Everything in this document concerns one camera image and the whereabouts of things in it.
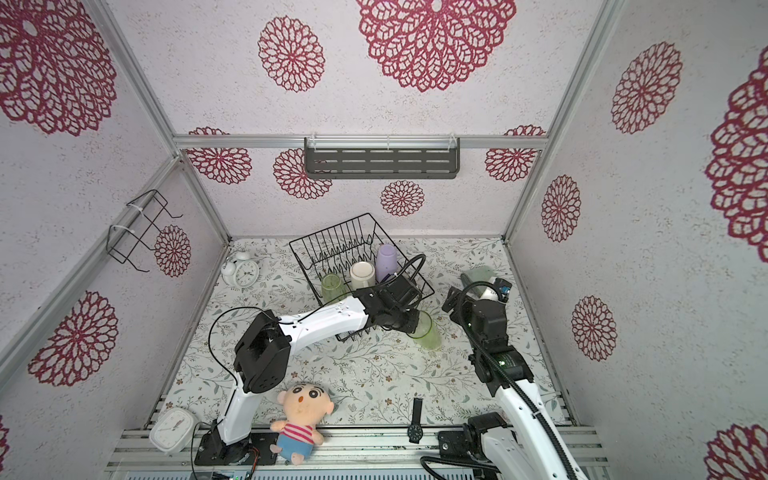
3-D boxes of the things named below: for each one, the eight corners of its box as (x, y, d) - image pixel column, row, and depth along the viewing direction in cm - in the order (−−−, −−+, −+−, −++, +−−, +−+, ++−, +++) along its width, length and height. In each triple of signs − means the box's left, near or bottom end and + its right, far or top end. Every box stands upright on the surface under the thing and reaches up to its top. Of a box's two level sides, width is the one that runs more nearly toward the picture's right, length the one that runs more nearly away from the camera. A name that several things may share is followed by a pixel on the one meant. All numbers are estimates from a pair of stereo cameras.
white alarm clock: (234, 291, 107) (218, 268, 97) (254, 272, 112) (241, 249, 102) (243, 296, 105) (228, 274, 96) (263, 277, 111) (251, 254, 101)
